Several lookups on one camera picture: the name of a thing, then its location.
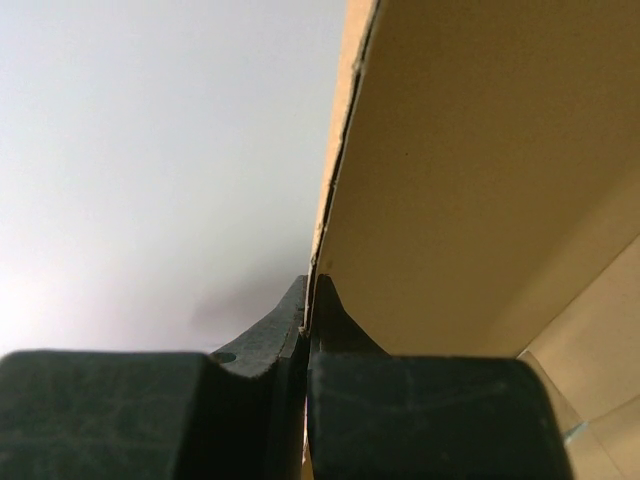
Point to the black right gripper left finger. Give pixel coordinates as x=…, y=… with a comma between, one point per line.
x=236, y=413

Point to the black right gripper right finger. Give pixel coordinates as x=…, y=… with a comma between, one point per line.
x=373, y=415

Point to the brown cardboard paper box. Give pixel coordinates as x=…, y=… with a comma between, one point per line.
x=481, y=197

